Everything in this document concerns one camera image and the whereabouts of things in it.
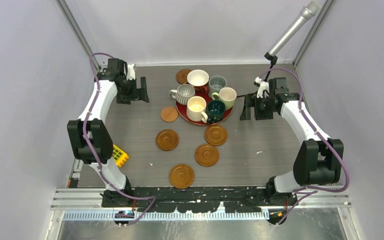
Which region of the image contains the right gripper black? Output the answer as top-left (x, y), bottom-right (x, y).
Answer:
top-left (240, 94), bottom-right (276, 121)

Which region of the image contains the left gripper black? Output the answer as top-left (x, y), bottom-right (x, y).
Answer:
top-left (117, 77), bottom-right (149, 105)

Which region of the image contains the grey striped ribbed cup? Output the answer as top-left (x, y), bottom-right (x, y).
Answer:
top-left (169, 84), bottom-right (196, 105)

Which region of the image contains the red round tray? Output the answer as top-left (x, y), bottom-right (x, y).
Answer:
top-left (175, 92), bottom-right (233, 126)

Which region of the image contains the small dark wooden coaster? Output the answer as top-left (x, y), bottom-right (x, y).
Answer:
top-left (175, 69), bottom-right (191, 85)

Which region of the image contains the brown ringed wooden coaster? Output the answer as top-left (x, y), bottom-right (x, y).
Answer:
top-left (169, 164), bottom-right (195, 189)
top-left (204, 124), bottom-right (228, 146)
top-left (155, 129), bottom-right (179, 151)
top-left (194, 144), bottom-right (220, 167)

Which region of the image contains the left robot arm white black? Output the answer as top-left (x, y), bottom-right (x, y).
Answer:
top-left (67, 55), bottom-right (150, 207)

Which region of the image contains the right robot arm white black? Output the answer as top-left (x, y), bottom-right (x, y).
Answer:
top-left (239, 77), bottom-right (344, 205)

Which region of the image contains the light green cup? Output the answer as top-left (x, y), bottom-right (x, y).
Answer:
top-left (210, 87), bottom-right (237, 111)

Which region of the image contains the dark teal cup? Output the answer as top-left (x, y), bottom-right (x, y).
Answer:
top-left (205, 100), bottom-right (226, 124)

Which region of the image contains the grey blue cup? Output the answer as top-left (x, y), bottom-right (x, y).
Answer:
top-left (208, 75), bottom-right (227, 98)

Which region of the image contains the white cup red outside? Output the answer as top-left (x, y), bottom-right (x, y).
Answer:
top-left (186, 69), bottom-right (210, 94)

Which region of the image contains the large cream mug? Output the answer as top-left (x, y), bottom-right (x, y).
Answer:
top-left (186, 96), bottom-right (209, 124)

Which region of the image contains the yellow toy block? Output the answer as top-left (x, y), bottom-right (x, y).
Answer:
top-left (112, 144), bottom-right (130, 168)

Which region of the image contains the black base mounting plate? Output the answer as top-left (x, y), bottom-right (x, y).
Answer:
top-left (100, 186), bottom-right (297, 213)

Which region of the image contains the silver microphone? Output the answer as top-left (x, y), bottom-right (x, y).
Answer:
top-left (264, 0), bottom-right (322, 61)

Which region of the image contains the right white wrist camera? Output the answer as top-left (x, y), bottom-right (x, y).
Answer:
top-left (254, 77), bottom-right (270, 99)

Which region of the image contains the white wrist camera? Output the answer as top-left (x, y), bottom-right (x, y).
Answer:
top-left (126, 63), bottom-right (137, 81)
top-left (254, 77), bottom-right (270, 99)

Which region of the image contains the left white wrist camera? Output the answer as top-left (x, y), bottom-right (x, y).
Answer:
top-left (126, 63), bottom-right (137, 81)

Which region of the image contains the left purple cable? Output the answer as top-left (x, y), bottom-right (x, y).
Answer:
top-left (81, 52), bottom-right (157, 227)

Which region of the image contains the aluminium front rail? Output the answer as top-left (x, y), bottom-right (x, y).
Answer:
top-left (50, 188), bottom-right (353, 211)

